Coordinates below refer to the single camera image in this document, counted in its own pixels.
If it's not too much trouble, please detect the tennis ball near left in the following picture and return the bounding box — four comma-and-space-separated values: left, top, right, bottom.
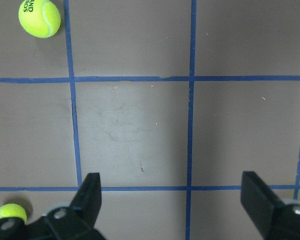
18, 0, 61, 39

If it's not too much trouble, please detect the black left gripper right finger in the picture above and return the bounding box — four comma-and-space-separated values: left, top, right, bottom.
240, 171, 300, 240

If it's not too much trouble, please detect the tennis ball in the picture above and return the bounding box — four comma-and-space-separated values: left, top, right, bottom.
0, 203, 28, 223
18, 0, 61, 39

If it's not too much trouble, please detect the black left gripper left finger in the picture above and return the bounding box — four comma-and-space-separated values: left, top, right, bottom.
0, 172, 105, 240

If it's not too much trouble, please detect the tennis ball far middle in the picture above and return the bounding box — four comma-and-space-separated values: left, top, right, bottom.
0, 203, 28, 223

